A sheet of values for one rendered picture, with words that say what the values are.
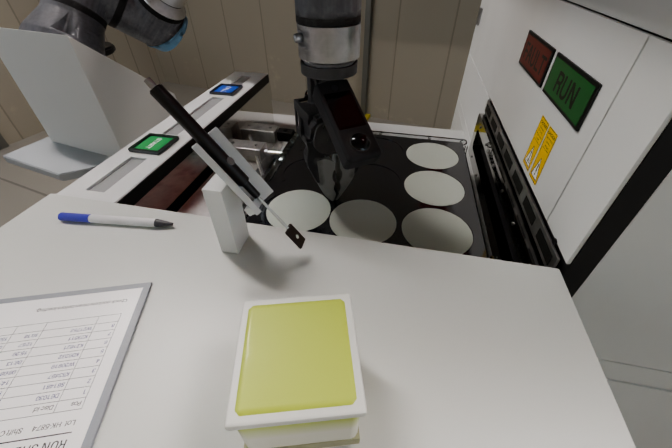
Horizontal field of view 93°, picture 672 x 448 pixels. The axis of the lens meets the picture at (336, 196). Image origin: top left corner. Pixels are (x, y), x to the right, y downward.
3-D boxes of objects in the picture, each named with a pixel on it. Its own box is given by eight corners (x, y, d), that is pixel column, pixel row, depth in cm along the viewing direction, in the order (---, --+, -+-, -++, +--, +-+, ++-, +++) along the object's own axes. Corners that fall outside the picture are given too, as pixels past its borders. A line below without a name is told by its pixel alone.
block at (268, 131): (280, 136, 73) (279, 124, 71) (275, 143, 71) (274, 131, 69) (248, 133, 74) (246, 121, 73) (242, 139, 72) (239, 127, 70)
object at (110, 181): (274, 122, 93) (268, 73, 84) (151, 273, 50) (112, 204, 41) (244, 119, 94) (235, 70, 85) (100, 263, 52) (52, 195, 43)
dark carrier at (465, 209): (461, 145, 67) (462, 142, 67) (489, 275, 41) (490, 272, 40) (304, 130, 73) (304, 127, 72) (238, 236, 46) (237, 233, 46)
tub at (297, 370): (348, 339, 27) (350, 291, 23) (361, 450, 21) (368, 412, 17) (257, 347, 26) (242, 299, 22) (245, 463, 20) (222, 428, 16)
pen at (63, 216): (173, 217, 37) (61, 210, 38) (168, 223, 36) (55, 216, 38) (175, 224, 38) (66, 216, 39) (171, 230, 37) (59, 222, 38)
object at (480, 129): (475, 151, 74) (487, 113, 68) (521, 325, 40) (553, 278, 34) (467, 151, 74) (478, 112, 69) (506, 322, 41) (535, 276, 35)
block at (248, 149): (268, 153, 67) (266, 141, 65) (261, 162, 64) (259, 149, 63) (232, 150, 68) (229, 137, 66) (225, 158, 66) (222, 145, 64)
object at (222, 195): (281, 236, 36) (266, 129, 28) (269, 263, 33) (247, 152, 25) (232, 229, 37) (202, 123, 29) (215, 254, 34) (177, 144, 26)
